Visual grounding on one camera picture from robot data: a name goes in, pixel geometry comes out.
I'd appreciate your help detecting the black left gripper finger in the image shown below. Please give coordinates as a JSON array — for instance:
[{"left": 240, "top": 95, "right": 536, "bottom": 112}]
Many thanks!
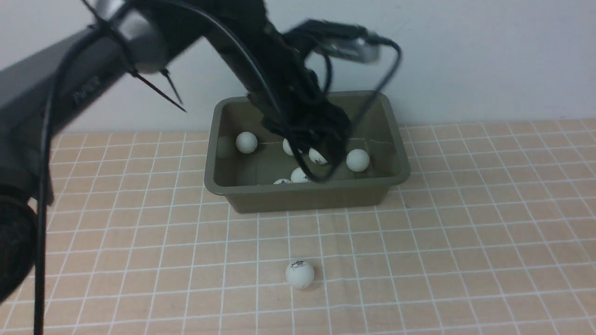
[
  {"left": 321, "top": 131, "right": 351, "bottom": 170},
  {"left": 282, "top": 135, "right": 321, "bottom": 160}
]

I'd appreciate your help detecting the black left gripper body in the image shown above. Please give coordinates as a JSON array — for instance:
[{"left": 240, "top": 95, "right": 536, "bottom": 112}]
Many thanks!
[{"left": 247, "top": 88, "right": 352, "bottom": 145}]

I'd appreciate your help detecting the white printed ping-pong ball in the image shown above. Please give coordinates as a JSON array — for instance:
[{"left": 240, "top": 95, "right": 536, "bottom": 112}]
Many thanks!
[{"left": 308, "top": 148, "right": 328, "bottom": 165}]

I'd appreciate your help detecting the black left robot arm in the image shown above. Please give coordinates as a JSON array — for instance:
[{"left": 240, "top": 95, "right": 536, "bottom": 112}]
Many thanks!
[{"left": 1, "top": 0, "right": 352, "bottom": 301}]

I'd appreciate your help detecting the olive green plastic bin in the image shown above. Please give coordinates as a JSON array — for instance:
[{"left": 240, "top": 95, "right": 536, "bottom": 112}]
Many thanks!
[{"left": 204, "top": 94, "right": 411, "bottom": 214}]

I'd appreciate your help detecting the checkered peach tablecloth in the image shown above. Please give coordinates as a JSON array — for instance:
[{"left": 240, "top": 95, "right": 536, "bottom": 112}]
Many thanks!
[{"left": 0, "top": 119, "right": 596, "bottom": 335}]

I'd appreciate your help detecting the black left camera cable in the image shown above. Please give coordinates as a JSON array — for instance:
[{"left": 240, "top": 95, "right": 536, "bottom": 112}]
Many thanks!
[{"left": 33, "top": 0, "right": 402, "bottom": 335}]

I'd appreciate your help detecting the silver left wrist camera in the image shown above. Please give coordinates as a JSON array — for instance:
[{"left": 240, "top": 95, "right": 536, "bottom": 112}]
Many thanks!
[{"left": 283, "top": 19, "right": 380, "bottom": 64}]

